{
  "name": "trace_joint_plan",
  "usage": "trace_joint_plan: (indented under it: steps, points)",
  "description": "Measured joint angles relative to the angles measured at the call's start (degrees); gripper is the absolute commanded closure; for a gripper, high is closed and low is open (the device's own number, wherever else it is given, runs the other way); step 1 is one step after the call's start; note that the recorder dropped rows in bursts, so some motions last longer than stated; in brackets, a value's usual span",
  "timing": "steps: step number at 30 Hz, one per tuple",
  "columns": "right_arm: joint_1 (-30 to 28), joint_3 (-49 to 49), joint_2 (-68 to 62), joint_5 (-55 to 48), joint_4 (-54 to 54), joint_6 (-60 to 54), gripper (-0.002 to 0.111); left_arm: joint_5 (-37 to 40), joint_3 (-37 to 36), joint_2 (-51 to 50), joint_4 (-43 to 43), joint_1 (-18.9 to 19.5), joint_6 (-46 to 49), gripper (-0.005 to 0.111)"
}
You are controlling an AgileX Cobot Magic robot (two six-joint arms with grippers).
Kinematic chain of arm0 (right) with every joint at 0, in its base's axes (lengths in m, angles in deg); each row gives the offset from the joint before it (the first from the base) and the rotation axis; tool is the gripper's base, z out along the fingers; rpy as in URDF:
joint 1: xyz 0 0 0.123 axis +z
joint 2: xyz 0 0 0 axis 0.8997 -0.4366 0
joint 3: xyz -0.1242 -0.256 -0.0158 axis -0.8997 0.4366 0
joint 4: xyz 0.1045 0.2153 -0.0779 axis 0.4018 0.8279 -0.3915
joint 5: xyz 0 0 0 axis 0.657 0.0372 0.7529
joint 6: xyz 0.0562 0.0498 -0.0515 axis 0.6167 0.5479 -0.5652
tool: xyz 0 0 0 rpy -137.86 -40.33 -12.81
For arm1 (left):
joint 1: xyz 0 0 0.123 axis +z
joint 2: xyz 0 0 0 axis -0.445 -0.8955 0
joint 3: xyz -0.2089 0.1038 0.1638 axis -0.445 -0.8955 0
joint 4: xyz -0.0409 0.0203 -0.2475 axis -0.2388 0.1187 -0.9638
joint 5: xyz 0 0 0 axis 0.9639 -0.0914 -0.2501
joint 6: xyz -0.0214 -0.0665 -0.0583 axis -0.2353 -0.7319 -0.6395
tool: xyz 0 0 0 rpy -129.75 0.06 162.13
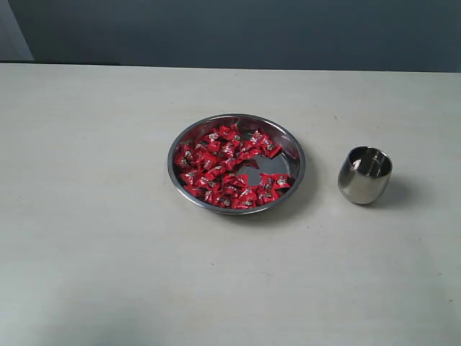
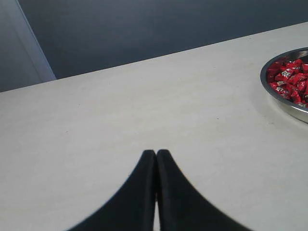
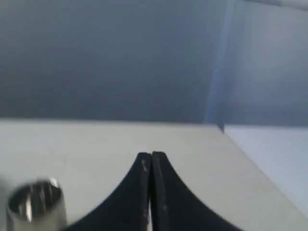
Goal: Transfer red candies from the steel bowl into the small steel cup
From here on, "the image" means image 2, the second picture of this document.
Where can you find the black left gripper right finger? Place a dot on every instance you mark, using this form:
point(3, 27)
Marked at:
point(181, 207)

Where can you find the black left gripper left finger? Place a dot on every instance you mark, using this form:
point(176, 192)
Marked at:
point(132, 207)

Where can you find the round steel plate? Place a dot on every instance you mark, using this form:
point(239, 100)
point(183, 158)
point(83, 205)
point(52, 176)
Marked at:
point(296, 111)

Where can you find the pile of red candies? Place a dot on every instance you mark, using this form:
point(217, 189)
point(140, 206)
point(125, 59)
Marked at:
point(290, 80)

